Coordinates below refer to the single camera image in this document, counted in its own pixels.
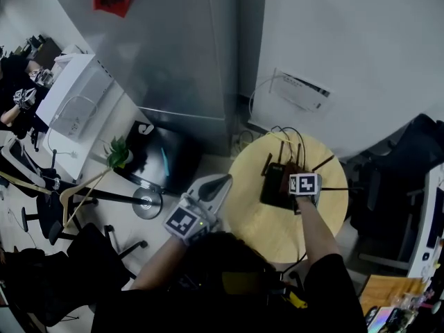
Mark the round wooden table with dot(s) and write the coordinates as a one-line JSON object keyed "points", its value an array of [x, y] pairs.
{"points": [[270, 234]]}

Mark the person's left forearm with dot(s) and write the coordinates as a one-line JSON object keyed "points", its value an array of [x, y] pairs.
{"points": [[159, 262]]}

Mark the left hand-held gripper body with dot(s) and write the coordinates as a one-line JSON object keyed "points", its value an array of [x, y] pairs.
{"points": [[182, 220]]}

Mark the person's black clothing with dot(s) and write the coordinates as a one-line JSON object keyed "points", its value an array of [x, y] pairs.
{"points": [[225, 307]]}

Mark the black mesh office chair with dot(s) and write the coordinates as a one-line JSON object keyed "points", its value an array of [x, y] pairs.
{"points": [[399, 172]]}

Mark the wooden work desk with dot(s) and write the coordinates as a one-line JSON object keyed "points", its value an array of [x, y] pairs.
{"points": [[385, 290]]}

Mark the black swivel chair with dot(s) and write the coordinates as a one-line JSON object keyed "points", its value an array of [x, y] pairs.
{"points": [[86, 248]]}

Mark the wooden clothes hanger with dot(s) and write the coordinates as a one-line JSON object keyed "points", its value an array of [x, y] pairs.
{"points": [[66, 200], [24, 183]]}

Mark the white computer desk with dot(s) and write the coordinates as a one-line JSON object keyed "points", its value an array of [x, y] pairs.
{"points": [[421, 227]]}

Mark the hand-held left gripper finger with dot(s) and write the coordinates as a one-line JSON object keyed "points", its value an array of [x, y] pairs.
{"points": [[220, 201], [193, 191]]}

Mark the black keyboard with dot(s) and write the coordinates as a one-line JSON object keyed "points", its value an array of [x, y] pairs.
{"points": [[436, 217]]}

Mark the potted green plant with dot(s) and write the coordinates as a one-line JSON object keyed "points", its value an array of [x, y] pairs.
{"points": [[119, 153]]}

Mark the silver refrigerator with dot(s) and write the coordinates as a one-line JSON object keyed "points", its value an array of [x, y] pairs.
{"points": [[166, 64]]}

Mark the person's right forearm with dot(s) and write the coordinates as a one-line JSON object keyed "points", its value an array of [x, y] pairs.
{"points": [[319, 234]]}

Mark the black router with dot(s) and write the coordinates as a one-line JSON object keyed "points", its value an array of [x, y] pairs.
{"points": [[274, 186]]}

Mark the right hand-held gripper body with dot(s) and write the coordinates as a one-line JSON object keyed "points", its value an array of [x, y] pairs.
{"points": [[305, 184]]}

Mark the white frame office chair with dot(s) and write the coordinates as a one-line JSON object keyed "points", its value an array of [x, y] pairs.
{"points": [[17, 154]]}

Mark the white wall panel box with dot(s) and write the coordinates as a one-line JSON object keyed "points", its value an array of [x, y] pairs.
{"points": [[298, 90]]}

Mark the white rectangular table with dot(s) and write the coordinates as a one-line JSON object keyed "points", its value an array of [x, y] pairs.
{"points": [[118, 116]]}

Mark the brown cloth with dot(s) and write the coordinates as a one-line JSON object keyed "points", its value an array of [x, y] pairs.
{"points": [[294, 168]]}

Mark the black box with teal stripe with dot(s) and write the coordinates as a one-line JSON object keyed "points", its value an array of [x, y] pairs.
{"points": [[159, 158]]}

